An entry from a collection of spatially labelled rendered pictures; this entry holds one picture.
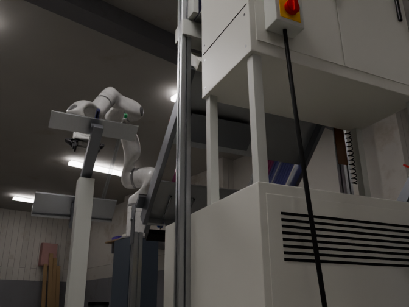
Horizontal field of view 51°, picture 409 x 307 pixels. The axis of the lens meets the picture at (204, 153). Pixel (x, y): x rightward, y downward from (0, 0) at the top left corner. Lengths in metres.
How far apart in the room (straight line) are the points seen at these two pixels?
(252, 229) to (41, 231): 11.11
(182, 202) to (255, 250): 0.43
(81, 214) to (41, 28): 2.91
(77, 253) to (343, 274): 0.96
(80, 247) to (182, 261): 0.46
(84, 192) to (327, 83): 0.98
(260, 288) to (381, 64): 0.89
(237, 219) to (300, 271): 0.21
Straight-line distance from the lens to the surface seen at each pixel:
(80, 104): 2.06
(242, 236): 1.11
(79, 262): 1.68
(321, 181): 6.12
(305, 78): 1.40
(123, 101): 2.38
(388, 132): 5.45
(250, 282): 1.07
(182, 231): 1.40
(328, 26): 1.49
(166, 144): 1.73
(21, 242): 11.87
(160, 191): 1.87
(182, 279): 1.38
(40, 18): 4.27
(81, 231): 1.69
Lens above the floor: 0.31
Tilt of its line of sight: 20 degrees up
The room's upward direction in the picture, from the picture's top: straight up
